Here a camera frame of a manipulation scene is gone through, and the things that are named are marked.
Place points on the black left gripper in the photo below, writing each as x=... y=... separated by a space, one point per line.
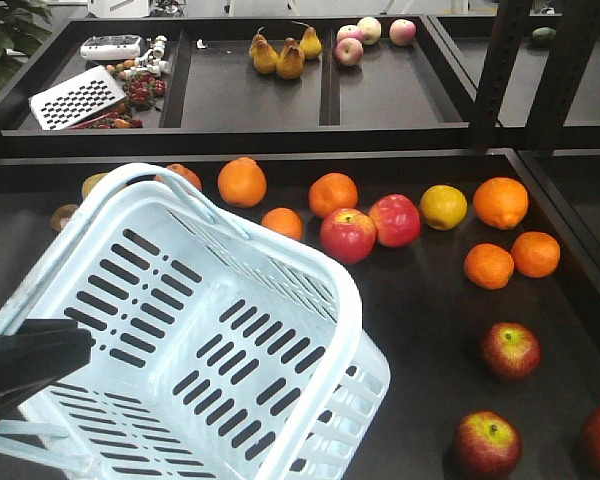
x=38 y=354

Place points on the light blue plastic basket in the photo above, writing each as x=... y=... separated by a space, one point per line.
x=220 y=349

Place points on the red yellow apple front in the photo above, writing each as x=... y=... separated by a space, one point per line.
x=486 y=445

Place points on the orange behind apples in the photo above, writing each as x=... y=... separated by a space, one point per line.
x=330 y=192

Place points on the brown yellow pear three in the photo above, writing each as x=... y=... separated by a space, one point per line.
x=290 y=65

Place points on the brown kiwi half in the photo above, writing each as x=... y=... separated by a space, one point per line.
x=61 y=216

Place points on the yellow pear-apple rear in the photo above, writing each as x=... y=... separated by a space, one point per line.
x=90 y=182

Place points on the orange back left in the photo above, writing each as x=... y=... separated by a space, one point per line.
x=186 y=173

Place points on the white perforated tray lid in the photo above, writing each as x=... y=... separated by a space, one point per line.
x=75 y=99

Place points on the orange back centre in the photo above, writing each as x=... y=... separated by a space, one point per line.
x=242 y=183

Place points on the pile of cherry tomatoes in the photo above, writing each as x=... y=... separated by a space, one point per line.
x=143 y=86

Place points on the small orange front centre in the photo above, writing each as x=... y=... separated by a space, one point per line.
x=284 y=221

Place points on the small orange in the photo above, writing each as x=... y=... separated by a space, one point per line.
x=284 y=221
x=489 y=266
x=536 y=254

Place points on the white plastic device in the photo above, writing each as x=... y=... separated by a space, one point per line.
x=111 y=47

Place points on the green potted plant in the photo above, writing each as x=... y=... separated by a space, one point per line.
x=20 y=32

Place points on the pinkish red apple left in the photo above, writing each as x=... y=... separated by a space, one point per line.
x=347 y=235

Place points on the pinkish red apple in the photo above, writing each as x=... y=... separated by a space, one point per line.
x=397 y=220
x=347 y=235

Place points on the black rear display tray stand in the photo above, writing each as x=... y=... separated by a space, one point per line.
x=418 y=97

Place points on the brown yellow pear two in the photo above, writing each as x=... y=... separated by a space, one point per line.
x=265 y=59

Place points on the brown yellow pear one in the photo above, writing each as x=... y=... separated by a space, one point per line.
x=257 y=37

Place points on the pinkish red apple right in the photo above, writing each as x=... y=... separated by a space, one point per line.
x=397 y=220

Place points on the brown yellow pear four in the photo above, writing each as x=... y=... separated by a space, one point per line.
x=310 y=43

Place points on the yellow round citrus fruit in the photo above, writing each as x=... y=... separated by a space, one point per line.
x=443 y=207

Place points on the pale pink apple front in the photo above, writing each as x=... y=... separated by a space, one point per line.
x=349 y=52

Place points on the pale pink apple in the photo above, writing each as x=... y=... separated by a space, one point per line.
x=402 y=32
x=349 y=52
x=367 y=30

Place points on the black wooden fruit display stand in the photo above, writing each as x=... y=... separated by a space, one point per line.
x=418 y=307

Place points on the small orange lower left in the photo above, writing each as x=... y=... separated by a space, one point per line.
x=489 y=266

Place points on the pale pink apple middle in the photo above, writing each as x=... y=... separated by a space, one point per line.
x=367 y=30

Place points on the red yellow apple middle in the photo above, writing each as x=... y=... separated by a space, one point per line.
x=510 y=351

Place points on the pale pink apple right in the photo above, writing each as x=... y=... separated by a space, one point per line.
x=402 y=32

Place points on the large orange far right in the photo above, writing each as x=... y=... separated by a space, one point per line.
x=501 y=202

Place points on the small orange lower right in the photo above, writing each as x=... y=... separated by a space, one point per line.
x=536 y=254

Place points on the dark green avocado one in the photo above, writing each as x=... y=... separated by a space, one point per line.
x=543 y=37

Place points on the black perforated upright post left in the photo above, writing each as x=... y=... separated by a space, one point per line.
x=506 y=34

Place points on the black perforated upright post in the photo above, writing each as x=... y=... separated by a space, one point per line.
x=506 y=34
x=577 y=33

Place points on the black perforated upright post right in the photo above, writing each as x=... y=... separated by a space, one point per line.
x=577 y=33

